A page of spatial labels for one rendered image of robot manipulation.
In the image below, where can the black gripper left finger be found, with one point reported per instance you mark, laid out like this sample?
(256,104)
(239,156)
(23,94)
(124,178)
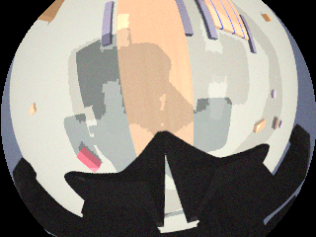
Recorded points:
(141,185)

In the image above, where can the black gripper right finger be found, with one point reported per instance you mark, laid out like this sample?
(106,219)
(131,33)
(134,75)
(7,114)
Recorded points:
(197,174)

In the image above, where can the pink rectangular block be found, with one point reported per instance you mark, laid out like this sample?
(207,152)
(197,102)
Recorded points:
(88,159)

